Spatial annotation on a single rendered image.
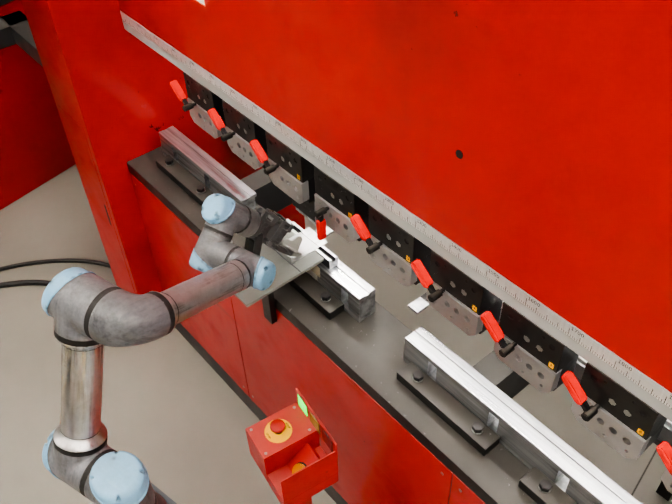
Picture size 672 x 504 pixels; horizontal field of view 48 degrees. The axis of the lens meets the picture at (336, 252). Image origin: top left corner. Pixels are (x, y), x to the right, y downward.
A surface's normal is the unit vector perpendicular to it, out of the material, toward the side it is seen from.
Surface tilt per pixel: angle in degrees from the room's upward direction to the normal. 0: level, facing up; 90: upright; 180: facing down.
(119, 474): 8
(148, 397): 0
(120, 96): 90
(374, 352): 0
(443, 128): 90
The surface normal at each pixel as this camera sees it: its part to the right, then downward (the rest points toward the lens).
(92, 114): 0.65, 0.51
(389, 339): -0.03, -0.72
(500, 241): -0.76, 0.47
